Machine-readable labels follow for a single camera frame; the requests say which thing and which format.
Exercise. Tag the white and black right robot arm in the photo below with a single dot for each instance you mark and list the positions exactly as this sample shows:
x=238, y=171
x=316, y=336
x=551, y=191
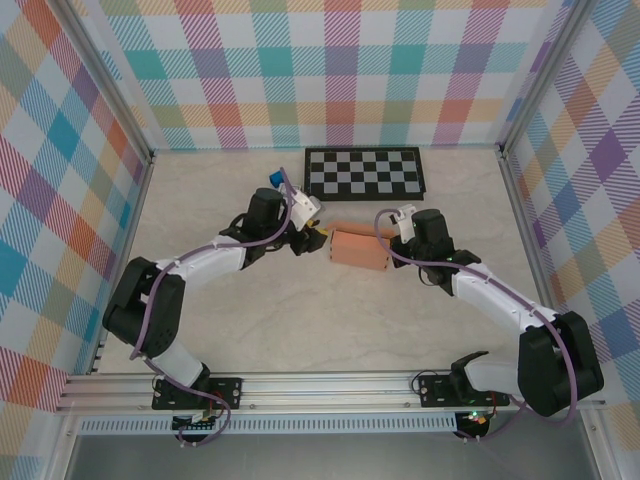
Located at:
x=560, y=365

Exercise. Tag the black grey checkerboard panel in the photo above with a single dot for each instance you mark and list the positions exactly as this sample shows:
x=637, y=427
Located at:
x=360, y=175

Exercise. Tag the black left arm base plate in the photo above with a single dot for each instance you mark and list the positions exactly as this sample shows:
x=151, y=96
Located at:
x=230, y=390

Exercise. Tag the grey metal panel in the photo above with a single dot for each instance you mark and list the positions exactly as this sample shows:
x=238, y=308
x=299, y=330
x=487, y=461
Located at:
x=325, y=457

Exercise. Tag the small controller circuit board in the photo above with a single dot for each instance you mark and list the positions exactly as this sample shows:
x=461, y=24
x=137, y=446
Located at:
x=475, y=419
x=197, y=422

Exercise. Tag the aluminium frame post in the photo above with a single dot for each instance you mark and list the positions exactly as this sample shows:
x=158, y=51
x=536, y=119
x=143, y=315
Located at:
x=107, y=82
x=547, y=80

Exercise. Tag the aluminium mounting rail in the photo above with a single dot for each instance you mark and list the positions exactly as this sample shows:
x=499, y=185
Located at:
x=325, y=390

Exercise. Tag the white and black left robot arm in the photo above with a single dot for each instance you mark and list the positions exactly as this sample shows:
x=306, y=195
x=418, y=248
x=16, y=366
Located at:
x=145, y=310

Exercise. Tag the salmon paper box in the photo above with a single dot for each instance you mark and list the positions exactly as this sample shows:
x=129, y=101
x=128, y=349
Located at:
x=357, y=247

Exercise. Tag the aluminium table side rail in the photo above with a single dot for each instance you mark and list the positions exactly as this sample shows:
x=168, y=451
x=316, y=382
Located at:
x=122, y=240
x=535, y=260

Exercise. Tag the small blue block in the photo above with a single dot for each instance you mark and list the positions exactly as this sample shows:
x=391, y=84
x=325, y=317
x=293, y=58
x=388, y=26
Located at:
x=276, y=180

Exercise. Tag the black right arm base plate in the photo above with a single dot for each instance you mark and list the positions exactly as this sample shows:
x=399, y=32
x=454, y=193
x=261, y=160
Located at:
x=432, y=392

